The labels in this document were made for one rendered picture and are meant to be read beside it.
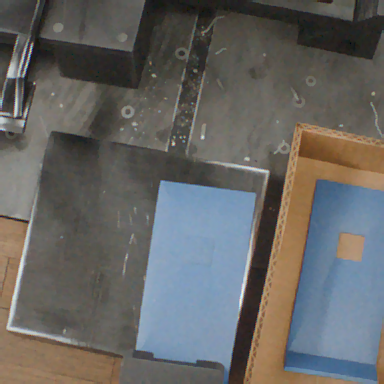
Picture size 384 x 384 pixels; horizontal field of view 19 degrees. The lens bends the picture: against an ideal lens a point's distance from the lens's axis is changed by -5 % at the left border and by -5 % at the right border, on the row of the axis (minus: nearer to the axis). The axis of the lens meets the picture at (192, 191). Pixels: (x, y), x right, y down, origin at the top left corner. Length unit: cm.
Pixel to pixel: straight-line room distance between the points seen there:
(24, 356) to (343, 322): 24
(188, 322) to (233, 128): 16
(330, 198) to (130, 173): 15
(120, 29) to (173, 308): 21
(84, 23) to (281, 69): 17
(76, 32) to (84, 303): 20
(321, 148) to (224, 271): 12
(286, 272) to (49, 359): 19
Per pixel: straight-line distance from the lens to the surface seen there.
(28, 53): 85
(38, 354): 88
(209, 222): 86
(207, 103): 92
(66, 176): 88
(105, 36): 85
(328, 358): 86
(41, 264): 87
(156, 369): 73
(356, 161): 89
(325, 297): 87
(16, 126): 84
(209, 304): 85
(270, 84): 92
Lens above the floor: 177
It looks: 75 degrees down
